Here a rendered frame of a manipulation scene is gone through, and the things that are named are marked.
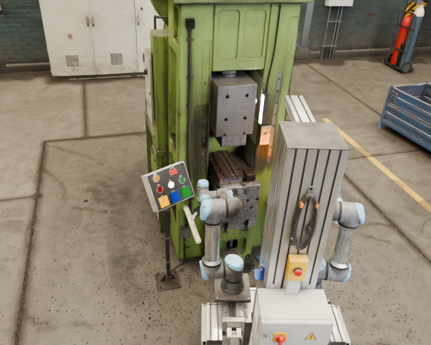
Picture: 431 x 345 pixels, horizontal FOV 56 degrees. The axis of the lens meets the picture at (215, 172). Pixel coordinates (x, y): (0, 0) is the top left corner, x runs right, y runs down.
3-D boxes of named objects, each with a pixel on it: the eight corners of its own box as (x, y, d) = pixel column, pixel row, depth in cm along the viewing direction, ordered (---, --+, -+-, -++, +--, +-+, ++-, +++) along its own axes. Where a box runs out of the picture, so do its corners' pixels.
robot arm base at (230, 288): (245, 296, 250) (246, 284, 245) (220, 295, 250) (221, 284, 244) (243, 277, 263) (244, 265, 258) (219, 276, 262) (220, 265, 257)
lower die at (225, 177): (241, 182, 339) (243, 174, 334) (219, 185, 334) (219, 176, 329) (227, 157, 373) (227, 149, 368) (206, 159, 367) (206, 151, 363)
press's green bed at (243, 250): (250, 263, 387) (255, 225, 362) (213, 270, 377) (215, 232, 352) (232, 226, 431) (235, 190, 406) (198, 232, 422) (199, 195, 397)
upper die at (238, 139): (245, 145, 320) (246, 134, 315) (221, 147, 315) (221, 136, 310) (229, 122, 353) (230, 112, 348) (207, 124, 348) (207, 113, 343)
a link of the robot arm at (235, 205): (247, 198, 223) (230, 185, 271) (228, 200, 222) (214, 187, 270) (248, 219, 225) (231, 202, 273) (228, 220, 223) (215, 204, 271)
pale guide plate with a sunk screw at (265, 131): (269, 144, 341) (271, 126, 331) (258, 145, 338) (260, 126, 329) (268, 143, 342) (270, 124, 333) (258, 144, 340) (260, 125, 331)
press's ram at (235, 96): (263, 133, 318) (268, 83, 297) (215, 137, 308) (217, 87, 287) (245, 111, 352) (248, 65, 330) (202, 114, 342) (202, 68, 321)
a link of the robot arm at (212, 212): (225, 283, 244) (229, 205, 220) (200, 285, 242) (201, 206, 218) (221, 270, 255) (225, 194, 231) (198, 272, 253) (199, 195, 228)
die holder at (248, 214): (256, 226, 362) (260, 184, 338) (215, 232, 352) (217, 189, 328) (235, 190, 407) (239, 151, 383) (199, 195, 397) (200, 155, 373)
